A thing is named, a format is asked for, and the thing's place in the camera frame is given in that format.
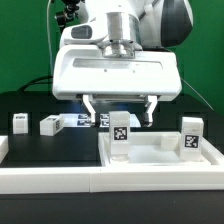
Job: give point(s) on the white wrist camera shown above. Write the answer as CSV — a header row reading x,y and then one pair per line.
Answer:
x,y
84,34

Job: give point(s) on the white U-shaped obstacle fence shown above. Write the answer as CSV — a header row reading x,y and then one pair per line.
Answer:
x,y
109,179

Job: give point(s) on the white square table top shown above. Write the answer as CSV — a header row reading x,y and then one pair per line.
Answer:
x,y
156,149

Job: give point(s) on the white base tag plate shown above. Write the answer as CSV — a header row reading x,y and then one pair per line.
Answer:
x,y
83,120

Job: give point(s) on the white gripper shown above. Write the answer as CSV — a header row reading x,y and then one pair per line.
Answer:
x,y
82,70

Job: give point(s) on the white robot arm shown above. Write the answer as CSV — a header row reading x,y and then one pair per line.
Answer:
x,y
118,52

